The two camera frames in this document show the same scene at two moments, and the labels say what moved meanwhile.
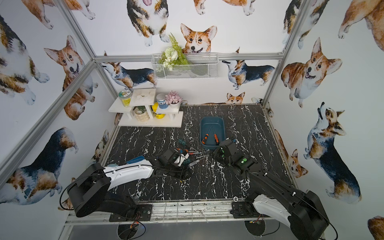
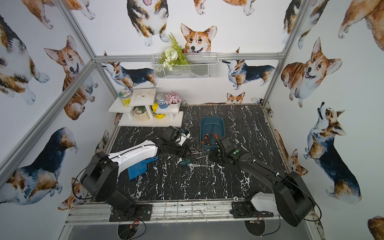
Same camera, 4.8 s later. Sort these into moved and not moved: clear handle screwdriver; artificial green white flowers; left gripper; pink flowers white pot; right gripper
Moved: clear handle screwdriver; left gripper
Not moved: right gripper; pink flowers white pot; artificial green white flowers
